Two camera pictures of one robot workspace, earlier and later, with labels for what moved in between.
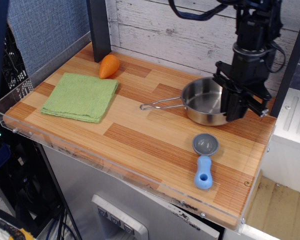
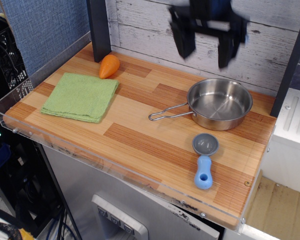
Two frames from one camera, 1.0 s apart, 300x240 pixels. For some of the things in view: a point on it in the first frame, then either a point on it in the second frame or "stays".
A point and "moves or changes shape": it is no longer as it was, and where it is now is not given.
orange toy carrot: [109, 65] stays
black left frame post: [98, 20] stays
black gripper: [242, 85] -> [184, 17]
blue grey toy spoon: [204, 144] stays
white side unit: [287, 161] stays
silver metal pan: [202, 99] moves or changes shape
